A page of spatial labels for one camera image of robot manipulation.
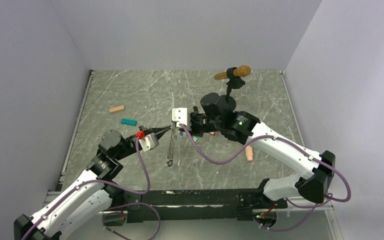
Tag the teal block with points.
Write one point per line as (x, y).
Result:
(127, 121)

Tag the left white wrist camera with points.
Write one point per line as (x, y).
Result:
(149, 142)

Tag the black microphone stand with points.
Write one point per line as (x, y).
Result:
(234, 83)

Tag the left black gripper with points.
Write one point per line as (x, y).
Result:
(156, 130)

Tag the tan wooden block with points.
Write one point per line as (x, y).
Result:
(116, 109)

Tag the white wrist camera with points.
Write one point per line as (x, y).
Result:
(180, 117)
(149, 142)

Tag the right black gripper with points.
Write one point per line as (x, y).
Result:
(193, 130)

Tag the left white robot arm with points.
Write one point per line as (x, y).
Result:
(93, 191)

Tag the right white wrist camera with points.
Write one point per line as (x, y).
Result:
(180, 117)

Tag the pink wooden cylinder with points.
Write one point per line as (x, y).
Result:
(249, 154)

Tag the black base frame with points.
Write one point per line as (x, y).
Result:
(197, 204)

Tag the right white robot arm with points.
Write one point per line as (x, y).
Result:
(314, 171)

